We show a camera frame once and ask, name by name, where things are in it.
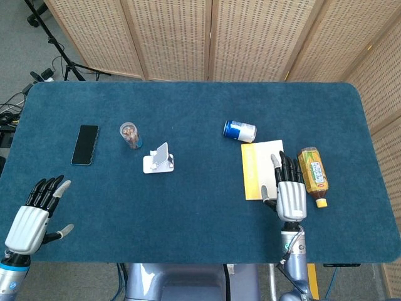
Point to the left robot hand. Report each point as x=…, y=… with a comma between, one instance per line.
x=26, y=229

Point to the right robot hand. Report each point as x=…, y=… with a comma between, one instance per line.
x=291, y=200

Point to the notebook with yellow cover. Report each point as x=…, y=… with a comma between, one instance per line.
x=254, y=169

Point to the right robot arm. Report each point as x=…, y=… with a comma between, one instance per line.
x=296, y=272

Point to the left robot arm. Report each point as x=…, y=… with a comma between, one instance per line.
x=12, y=279

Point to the yellow green box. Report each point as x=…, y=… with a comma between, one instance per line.
x=313, y=172

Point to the yellow strip under table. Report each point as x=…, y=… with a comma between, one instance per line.
x=313, y=280

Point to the blue and white drink can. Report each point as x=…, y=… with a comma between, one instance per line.
x=239, y=131

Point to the blue felt table cover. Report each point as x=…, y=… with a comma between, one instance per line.
x=194, y=203

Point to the black smartphone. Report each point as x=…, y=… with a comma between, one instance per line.
x=85, y=145

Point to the grey robot torso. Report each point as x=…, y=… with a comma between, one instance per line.
x=188, y=282

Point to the white folding phone stand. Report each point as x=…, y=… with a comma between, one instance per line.
x=158, y=161

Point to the clear jar of wooden sticks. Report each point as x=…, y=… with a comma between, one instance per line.
x=131, y=136

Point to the black tripod stand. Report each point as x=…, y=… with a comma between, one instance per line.
x=59, y=51

